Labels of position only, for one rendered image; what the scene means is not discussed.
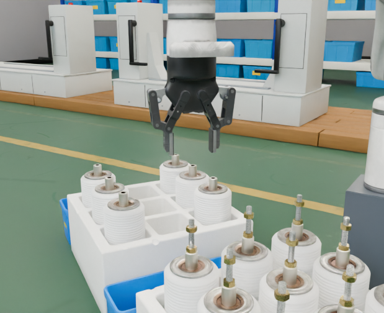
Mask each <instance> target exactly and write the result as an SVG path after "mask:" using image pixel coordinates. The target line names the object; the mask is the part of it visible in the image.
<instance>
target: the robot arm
mask: <svg viewBox="0 0 384 313"><path fill-rule="evenodd" d="M167 15H168V19H169V20H168V22H167V35H166V46H167V83H166V85H165V87H164V88H161V89H152V88H150V89H148V90H147V92H146V93H147V98H148V106H149V111H150V119H151V124H152V126H153V127H154V128H155V129H159V130H162V131H163V147H164V149H165V151H166V152H167V153H168V155H169V156H174V133H173V131H172V130H173V128H174V126H175V124H176V122H177V120H178V119H179V118H180V116H181V113H183V114H188V113H191V112H197V113H204V114H205V116H206V118H207V120H208V122H209V124H210V128H208V149H209V151H210V152H211V153H216V150H217V148H219V146H220V129H221V128H222V127H224V126H226V125H230V124H231V123H232V119H233V110H234V101H235V96H236V90H235V88H233V87H231V86H225V87H222V86H218V85H217V81H216V70H217V57H233V56H234V44H233V43H232V42H217V32H216V27H215V20H214V19H215V0H167ZM370 57H371V58H370V70H371V73H372V76H373V77H374V78H375V79H379V80H383V81H384V0H376V12H375V30H374V35H373V44H372V52H371V55H370ZM218 93H219V94H220V98H221V99H222V100H223V102H222V107H221V117H220V118H218V117H217V114H216V112H215V110H214V108H213V106H212V101H213V100H214V98H215V97H216V95H217V94H218ZM164 95H166V96H167V97H168V99H169V100H170V101H171V102H172V103H171V106H170V108H169V110H168V112H167V116H166V118H165V120H164V121H161V119H160V115H159V106H158V104H159V103H160V102H161V101H162V98H163V96H164ZM364 187H365V188H367V189H368V190H371V191H373V192H376V193H381V194H384V96H382V97H379V98H376V99H375V100H374V102H373V106H372V117H371V123H370V134H369V140H368V151H367V161H366V167H365V178H364Z"/></svg>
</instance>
